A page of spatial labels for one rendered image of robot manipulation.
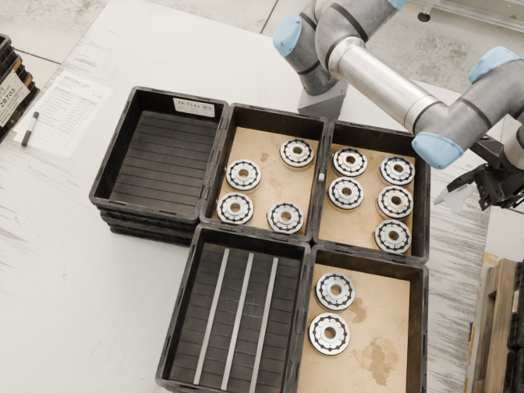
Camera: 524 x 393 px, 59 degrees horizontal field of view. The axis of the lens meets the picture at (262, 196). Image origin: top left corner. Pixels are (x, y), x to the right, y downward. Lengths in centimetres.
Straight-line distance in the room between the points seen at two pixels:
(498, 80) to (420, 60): 216
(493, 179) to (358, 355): 55
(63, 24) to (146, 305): 214
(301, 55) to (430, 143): 75
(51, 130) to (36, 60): 131
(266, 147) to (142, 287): 56
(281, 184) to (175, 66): 69
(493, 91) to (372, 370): 72
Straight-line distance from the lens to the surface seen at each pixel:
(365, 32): 109
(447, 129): 83
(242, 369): 121
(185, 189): 137
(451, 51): 313
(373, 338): 126
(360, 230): 134
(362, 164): 141
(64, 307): 146
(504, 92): 85
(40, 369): 144
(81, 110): 177
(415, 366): 122
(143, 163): 144
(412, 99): 88
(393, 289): 131
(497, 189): 96
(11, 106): 236
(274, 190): 136
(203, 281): 126
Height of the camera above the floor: 203
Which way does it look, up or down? 63 degrees down
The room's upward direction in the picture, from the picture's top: 4 degrees clockwise
